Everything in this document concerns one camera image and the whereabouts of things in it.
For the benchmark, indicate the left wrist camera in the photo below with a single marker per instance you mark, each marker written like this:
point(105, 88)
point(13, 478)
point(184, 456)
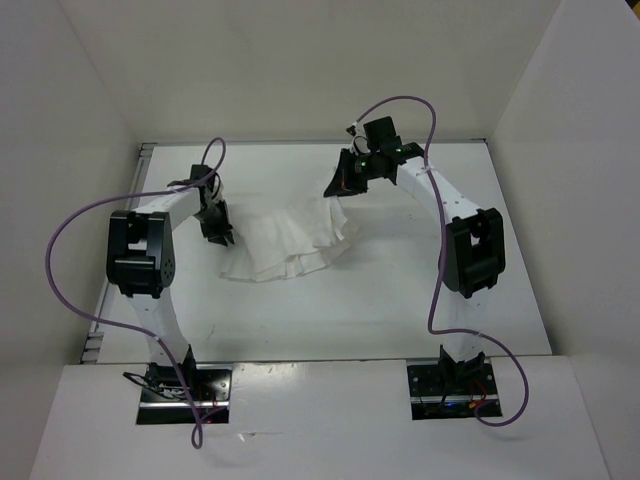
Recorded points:
point(217, 187)

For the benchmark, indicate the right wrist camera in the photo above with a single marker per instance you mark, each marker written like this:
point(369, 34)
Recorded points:
point(359, 143)

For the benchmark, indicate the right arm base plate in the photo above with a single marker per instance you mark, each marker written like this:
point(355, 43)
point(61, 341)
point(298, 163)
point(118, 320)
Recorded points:
point(432, 399)

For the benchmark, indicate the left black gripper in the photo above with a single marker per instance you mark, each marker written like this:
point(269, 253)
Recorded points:
point(216, 235)

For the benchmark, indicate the white pleated skirt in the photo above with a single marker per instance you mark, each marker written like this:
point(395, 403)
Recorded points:
point(304, 236)

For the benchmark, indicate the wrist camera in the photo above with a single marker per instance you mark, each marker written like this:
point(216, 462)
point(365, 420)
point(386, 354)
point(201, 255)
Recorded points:
point(359, 143)
point(217, 187)

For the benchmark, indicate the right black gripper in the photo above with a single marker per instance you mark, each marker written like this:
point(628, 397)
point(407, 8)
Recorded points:
point(343, 184)

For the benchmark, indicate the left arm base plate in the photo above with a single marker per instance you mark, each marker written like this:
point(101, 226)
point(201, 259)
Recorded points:
point(163, 402)

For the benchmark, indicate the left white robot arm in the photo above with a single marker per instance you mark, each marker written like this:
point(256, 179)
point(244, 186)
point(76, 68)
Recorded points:
point(141, 262)

